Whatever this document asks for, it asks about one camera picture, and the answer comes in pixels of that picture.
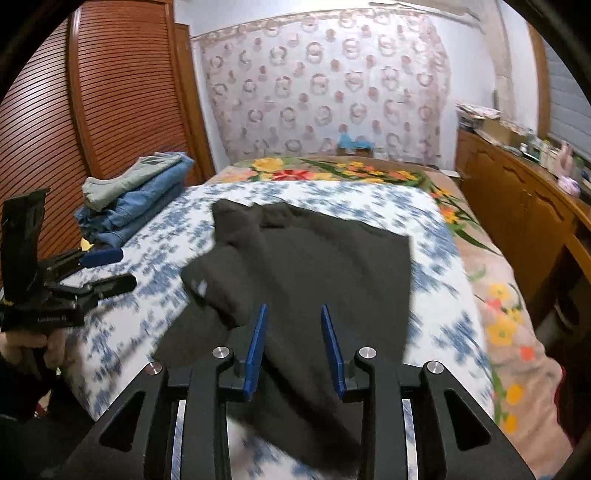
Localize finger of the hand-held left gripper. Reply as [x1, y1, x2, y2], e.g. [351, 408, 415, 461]
[44, 274, 137, 311]
[41, 247, 124, 280]

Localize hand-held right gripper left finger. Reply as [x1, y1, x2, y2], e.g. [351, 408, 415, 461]
[65, 304, 269, 480]

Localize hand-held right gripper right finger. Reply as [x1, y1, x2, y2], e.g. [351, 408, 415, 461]
[321, 304, 536, 480]

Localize black pants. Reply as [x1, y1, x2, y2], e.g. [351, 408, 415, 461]
[152, 198, 414, 467]

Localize folded grey pants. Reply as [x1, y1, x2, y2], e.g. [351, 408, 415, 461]
[82, 154, 185, 209]

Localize person's left hand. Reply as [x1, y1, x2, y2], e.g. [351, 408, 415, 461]
[0, 330, 65, 370]

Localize folded blue jeans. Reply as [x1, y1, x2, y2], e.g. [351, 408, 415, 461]
[74, 154, 195, 246]

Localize blue floral bed sheet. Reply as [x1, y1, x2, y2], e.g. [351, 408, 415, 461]
[60, 180, 497, 480]

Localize wooden louvred wardrobe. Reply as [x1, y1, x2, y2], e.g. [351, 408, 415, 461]
[0, 0, 215, 259]

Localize colourful floral blanket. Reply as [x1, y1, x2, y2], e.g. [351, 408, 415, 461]
[208, 156, 573, 462]

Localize wooden side cabinet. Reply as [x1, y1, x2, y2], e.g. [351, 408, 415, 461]
[455, 127, 591, 333]

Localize open cardboard box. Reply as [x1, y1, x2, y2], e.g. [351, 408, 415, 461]
[480, 117, 527, 146]

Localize stack of papers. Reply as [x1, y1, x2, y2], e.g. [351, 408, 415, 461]
[455, 102, 502, 121]

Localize pink bottle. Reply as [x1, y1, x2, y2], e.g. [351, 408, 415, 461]
[556, 143, 573, 178]

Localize wrapped air conditioner pipe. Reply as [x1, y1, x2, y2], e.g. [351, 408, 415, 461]
[478, 9, 511, 109]

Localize grey window blind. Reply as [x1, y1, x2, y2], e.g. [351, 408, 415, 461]
[542, 46, 591, 139]

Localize ring patterned curtain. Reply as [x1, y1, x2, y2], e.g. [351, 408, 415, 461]
[191, 7, 453, 169]

